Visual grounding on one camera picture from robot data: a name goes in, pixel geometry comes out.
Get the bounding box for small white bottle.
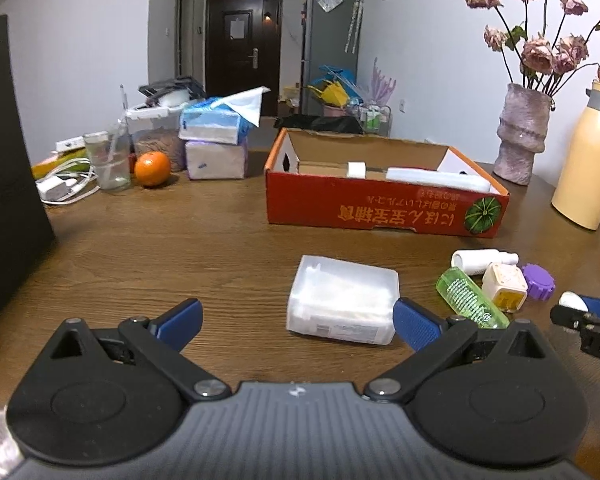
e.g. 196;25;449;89
451;248;520;276

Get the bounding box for clear glass with straw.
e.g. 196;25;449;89
83;129;132;194

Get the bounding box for white and yellow plug adapter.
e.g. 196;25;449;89
481;261;530;313

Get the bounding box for yellow bag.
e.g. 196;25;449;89
307;82;359;106

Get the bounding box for white round lid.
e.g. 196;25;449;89
558;291;590;314

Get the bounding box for dried pink roses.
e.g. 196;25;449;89
462;0;600;99

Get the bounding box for black paper bag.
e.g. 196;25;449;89
0;14;57;333

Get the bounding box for green spray bottle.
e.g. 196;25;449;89
435;266;510;330

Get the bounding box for grey refrigerator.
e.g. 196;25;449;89
302;0;364;116

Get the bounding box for purple feather decoration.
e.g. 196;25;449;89
367;57;399;106

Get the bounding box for black and white appliance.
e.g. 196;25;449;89
138;75;207;109

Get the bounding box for white folded umbrella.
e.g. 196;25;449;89
343;0;366;54

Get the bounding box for white tissue pack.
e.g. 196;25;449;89
184;137;249;181

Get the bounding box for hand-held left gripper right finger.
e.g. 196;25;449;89
364;298;557;403

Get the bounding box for orange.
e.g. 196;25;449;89
133;151;172;189

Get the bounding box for white charger with cable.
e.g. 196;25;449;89
35;172;99;205

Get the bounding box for yellow thermos jug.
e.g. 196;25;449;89
550;79;600;231

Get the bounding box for white plastic box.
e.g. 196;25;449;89
285;254;400;346

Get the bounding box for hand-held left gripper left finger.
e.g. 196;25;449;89
44;298;232;402

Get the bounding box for white power strip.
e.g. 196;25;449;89
54;135;89;154

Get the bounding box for yellow-green flat packet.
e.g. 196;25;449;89
29;152;91;179

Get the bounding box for red and white lint brush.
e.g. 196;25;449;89
385;167;502;195

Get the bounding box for clear plastic food container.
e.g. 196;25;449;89
124;107;189;174

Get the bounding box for grey-pink ceramic vase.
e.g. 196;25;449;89
493;82;554;187

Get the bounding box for purple gear-shaped lid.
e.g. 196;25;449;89
521;262;557;304

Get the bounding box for dark brown door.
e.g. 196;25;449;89
204;0;284;99

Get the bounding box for blue tissue pack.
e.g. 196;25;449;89
178;85;271;144

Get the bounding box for blue bag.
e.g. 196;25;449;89
318;63;359;89

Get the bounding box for red cardboard box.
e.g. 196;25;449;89
264;127;511;238

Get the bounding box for wire rack with bottles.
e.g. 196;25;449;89
347;102;394;139

